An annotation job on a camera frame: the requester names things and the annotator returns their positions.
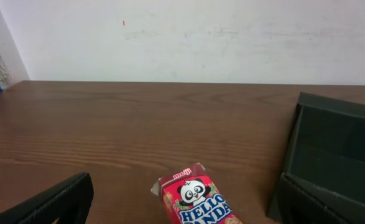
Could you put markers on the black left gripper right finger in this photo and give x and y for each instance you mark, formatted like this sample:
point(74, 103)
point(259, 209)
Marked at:
point(300, 201)

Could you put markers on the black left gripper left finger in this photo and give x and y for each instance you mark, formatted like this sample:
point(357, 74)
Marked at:
point(67, 202)

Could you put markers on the red Hello Panda snack box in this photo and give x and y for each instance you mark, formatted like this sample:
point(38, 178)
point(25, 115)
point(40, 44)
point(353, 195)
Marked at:
point(189, 196)

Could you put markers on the dark green gift box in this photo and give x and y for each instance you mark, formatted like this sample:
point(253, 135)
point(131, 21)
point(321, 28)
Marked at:
point(326, 147)

